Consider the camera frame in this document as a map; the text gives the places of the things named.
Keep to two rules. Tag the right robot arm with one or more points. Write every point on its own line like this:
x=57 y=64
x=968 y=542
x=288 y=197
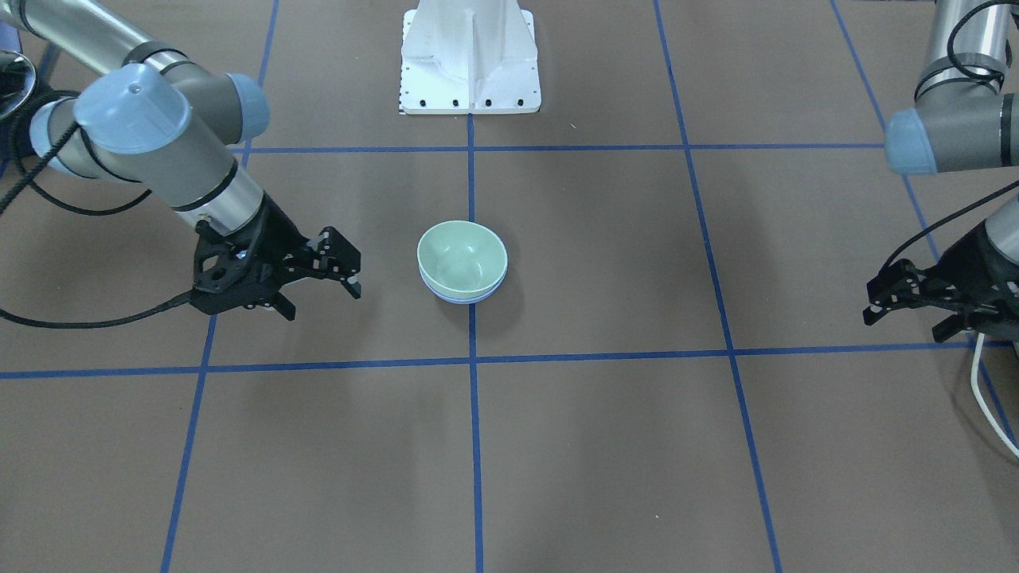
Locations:
x=157 y=119

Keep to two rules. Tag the blue bowl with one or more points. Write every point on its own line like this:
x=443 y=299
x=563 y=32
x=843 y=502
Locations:
x=462 y=300

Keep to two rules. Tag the dark blue pot with lid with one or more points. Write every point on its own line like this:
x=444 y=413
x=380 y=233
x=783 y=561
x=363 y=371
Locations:
x=19 y=84

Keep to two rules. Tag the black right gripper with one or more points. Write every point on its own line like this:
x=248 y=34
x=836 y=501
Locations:
x=280 y=233

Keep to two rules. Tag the green bowl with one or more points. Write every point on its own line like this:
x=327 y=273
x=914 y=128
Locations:
x=462 y=257

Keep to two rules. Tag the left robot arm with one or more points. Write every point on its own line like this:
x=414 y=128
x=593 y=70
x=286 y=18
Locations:
x=961 y=119

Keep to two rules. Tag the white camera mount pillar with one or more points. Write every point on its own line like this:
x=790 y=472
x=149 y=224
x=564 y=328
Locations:
x=469 y=57

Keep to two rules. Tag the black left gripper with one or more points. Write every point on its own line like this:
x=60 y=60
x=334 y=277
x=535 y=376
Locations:
x=997 y=259

